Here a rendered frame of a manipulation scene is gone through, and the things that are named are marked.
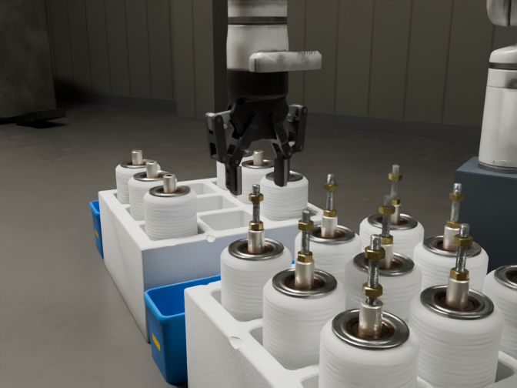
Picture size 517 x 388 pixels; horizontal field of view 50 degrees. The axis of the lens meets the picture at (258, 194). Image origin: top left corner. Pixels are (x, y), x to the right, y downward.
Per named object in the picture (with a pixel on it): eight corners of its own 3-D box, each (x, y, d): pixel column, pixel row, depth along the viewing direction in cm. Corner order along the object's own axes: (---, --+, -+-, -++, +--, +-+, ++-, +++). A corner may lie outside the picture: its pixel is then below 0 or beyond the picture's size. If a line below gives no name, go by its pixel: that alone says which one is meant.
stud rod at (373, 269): (378, 310, 54) (382, 237, 52) (367, 311, 54) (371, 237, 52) (375, 306, 55) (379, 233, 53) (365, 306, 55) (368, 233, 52)
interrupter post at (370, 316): (368, 341, 53) (370, 310, 52) (351, 330, 55) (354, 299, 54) (387, 334, 54) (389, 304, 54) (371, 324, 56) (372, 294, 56)
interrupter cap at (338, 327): (365, 362, 50) (366, 356, 50) (315, 326, 56) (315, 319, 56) (426, 339, 54) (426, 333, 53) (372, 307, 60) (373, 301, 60)
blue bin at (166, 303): (295, 315, 109) (297, 258, 105) (327, 342, 99) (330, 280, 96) (145, 353, 96) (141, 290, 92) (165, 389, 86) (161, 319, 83)
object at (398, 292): (338, 407, 71) (344, 277, 66) (339, 365, 81) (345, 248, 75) (415, 415, 70) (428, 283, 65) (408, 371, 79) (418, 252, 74)
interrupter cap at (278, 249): (268, 238, 80) (268, 233, 79) (294, 257, 73) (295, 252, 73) (219, 246, 77) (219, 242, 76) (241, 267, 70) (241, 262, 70)
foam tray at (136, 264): (252, 238, 149) (252, 172, 144) (333, 299, 115) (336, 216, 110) (104, 264, 133) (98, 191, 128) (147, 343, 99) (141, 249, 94)
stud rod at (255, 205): (260, 238, 75) (260, 183, 73) (259, 240, 74) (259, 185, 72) (253, 237, 75) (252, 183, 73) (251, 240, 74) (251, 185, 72)
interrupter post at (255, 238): (260, 247, 76) (260, 224, 75) (268, 253, 74) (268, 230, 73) (244, 250, 75) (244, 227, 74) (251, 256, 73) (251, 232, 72)
